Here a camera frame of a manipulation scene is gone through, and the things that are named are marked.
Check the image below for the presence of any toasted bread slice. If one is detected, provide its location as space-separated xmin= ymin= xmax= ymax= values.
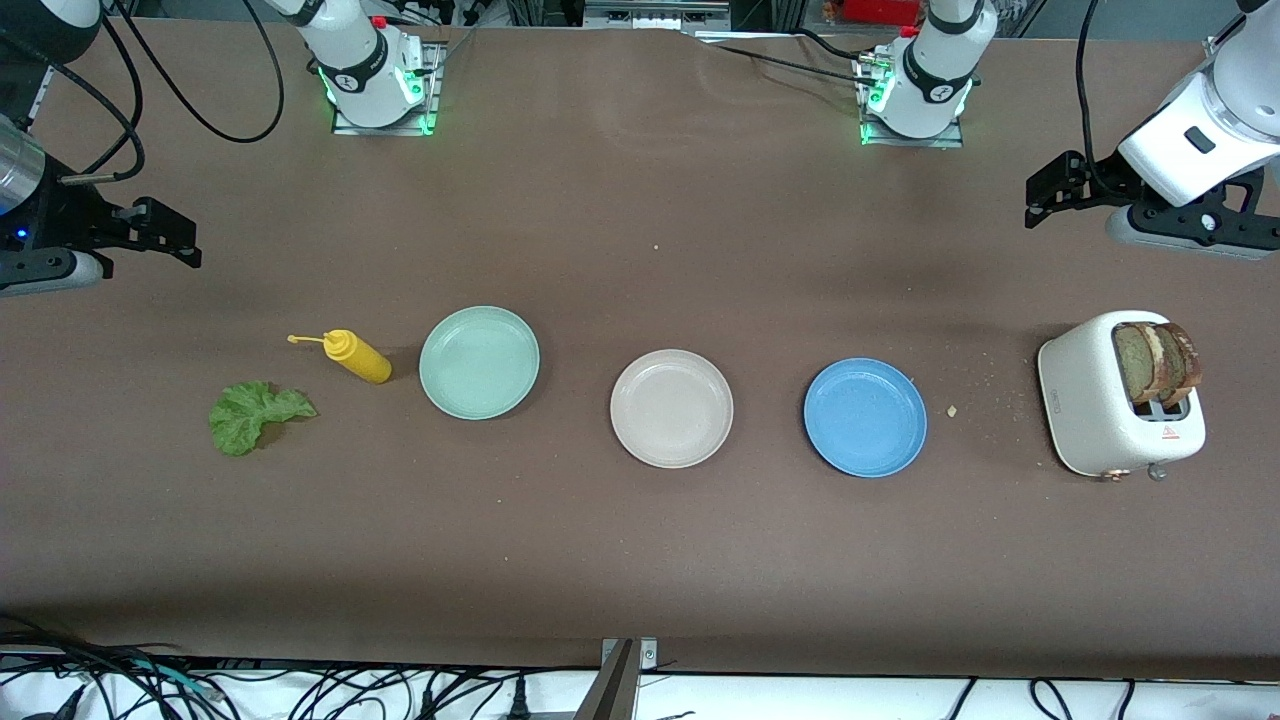
xmin=1113 ymin=322 xmax=1166 ymax=404
xmin=1155 ymin=320 xmax=1203 ymax=409

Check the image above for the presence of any green lettuce leaf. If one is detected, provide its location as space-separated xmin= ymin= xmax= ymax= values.
xmin=208 ymin=380 xmax=319 ymax=458

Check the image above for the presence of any yellow squeeze bottle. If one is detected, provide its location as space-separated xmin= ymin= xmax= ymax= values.
xmin=287 ymin=328 xmax=393 ymax=385

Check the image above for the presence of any blue plate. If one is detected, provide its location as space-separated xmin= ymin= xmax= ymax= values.
xmin=803 ymin=357 xmax=929 ymax=479

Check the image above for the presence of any mint green plate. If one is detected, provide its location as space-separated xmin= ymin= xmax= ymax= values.
xmin=418 ymin=305 xmax=542 ymax=421

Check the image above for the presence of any beige plate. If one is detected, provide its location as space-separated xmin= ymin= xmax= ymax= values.
xmin=609 ymin=348 xmax=735 ymax=470

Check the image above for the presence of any white toaster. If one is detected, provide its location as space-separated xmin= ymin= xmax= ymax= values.
xmin=1037 ymin=310 xmax=1208 ymax=483

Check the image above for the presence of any red box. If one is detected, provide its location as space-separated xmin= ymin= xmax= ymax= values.
xmin=843 ymin=0 xmax=923 ymax=26

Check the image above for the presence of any grey metal box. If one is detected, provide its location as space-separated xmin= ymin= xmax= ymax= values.
xmin=583 ymin=0 xmax=733 ymax=31

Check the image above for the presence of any grey metal bar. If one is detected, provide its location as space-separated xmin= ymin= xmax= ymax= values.
xmin=573 ymin=640 xmax=641 ymax=720

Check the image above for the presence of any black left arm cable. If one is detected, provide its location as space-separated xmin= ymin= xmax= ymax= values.
xmin=1074 ymin=0 xmax=1126 ymax=201

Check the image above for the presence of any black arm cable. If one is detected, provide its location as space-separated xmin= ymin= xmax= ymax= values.
xmin=0 ymin=0 xmax=286 ymax=186
xmin=1074 ymin=0 xmax=1126 ymax=201

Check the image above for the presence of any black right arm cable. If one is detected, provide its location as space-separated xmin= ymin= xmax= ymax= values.
xmin=0 ymin=0 xmax=286 ymax=186

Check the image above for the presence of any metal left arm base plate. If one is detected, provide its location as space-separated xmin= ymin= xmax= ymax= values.
xmin=858 ymin=50 xmax=966 ymax=149

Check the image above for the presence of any black base power cable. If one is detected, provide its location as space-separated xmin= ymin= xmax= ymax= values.
xmin=690 ymin=28 xmax=886 ymax=89

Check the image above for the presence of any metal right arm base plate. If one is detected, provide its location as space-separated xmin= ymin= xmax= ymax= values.
xmin=332 ymin=40 xmax=446 ymax=137

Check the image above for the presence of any black floor cable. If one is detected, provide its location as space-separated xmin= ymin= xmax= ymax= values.
xmin=0 ymin=612 xmax=246 ymax=720

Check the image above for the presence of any teal cable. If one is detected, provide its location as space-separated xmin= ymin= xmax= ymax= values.
xmin=125 ymin=658 xmax=219 ymax=698

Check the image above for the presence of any metal corner bracket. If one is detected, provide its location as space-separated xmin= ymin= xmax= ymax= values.
xmin=600 ymin=637 xmax=659 ymax=673

